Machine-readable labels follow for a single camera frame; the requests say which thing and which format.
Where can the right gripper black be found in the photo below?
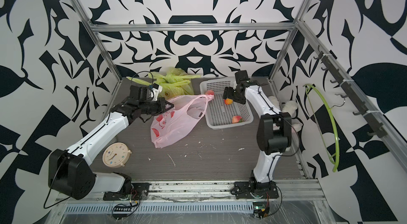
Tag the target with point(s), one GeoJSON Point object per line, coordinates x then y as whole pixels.
{"type": "Point", "coordinates": [231, 92]}

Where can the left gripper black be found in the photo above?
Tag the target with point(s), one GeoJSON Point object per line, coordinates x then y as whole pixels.
{"type": "Point", "coordinates": [161, 106]}

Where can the pink plastic bag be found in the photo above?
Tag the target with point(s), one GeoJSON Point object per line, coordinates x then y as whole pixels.
{"type": "Point", "coordinates": [175, 124]}

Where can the white plastic basket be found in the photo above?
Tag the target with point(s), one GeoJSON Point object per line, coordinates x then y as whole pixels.
{"type": "Point", "coordinates": [219, 115]}

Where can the green avocado plastic bag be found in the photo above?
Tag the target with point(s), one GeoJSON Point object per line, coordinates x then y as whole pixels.
{"type": "Point", "coordinates": [171, 90]}

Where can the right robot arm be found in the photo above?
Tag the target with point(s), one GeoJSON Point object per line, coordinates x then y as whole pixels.
{"type": "Point", "coordinates": [274, 134]}

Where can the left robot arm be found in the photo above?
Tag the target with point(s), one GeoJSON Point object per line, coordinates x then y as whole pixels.
{"type": "Point", "coordinates": [69, 170]}

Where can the peach back basket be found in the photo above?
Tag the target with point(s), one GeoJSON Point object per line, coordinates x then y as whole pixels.
{"type": "Point", "coordinates": [237, 119]}

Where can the pink peach front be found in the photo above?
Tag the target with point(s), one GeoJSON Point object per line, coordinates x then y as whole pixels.
{"type": "Point", "coordinates": [210, 92]}

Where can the plush bunny toy pink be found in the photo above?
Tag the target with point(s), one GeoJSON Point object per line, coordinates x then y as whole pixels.
{"type": "Point", "coordinates": [290, 107]}

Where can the beige alarm clock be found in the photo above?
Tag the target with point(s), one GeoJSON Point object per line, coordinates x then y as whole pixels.
{"type": "Point", "coordinates": [116, 155]}

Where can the green hoop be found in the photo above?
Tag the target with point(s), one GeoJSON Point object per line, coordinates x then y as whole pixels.
{"type": "Point", "coordinates": [335, 157]}

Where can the black hook rack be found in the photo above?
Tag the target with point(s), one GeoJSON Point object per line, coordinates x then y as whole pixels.
{"type": "Point", "coordinates": [379, 124]}

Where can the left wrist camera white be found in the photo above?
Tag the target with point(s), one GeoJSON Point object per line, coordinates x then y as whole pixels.
{"type": "Point", "coordinates": [155, 91]}

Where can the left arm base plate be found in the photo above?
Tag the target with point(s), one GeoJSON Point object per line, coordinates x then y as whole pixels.
{"type": "Point", "coordinates": [133, 192]}

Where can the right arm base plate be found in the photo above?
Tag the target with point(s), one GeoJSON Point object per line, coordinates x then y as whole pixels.
{"type": "Point", "coordinates": [255, 190]}

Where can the aluminium frame bar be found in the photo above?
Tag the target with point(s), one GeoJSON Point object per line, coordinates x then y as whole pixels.
{"type": "Point", "coordinates": [192, 27]}

